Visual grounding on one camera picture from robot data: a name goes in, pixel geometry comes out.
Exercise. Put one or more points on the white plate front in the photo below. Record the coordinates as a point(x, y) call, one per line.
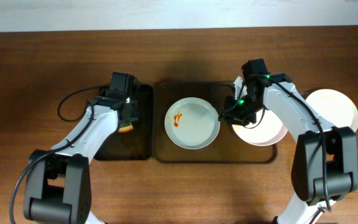
point(191, 123)

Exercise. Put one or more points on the orange green sponge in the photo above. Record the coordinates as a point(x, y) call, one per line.
point(126, 127)

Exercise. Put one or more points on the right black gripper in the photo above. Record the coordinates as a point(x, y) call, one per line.
point(235, 111)

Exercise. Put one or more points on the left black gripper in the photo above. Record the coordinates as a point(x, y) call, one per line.
point(128, 115)

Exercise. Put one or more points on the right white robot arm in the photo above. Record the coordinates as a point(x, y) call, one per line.
point(325, 165)

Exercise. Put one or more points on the white plate with ketchup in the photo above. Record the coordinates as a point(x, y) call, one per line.
point(334, 107)

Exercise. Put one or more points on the large brown tray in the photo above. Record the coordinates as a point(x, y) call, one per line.
point(226, 148)

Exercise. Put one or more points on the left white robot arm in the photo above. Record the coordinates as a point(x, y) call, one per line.
point(58, 185)

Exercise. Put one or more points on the small black tray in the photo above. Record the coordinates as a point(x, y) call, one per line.
point(137, 143)

